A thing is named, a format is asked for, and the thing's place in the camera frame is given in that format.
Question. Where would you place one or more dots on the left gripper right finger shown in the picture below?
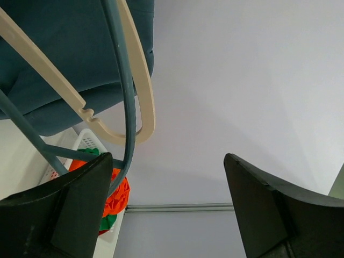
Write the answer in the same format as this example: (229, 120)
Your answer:
(279, 219)

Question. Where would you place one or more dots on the green t shirt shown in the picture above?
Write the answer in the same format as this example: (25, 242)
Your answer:
(108, 221)

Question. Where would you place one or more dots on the orange t shirt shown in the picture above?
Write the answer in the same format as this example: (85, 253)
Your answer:
(119, 199)

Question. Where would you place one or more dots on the white plastic basket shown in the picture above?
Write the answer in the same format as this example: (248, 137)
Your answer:
(106, 242)

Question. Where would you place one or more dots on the white t shirt red print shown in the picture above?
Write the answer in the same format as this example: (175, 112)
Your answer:
(54, 175)

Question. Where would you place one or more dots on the blue grey t shirt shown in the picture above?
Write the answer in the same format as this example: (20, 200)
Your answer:
(75, 37)

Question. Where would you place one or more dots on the blue hanger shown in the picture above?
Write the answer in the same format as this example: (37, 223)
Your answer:
(30, 52)

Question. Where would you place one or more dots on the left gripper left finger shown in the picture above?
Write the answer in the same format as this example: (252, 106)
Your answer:
(60, 218)

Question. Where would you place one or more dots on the beige hanger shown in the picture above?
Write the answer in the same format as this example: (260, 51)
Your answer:
(137, 22)

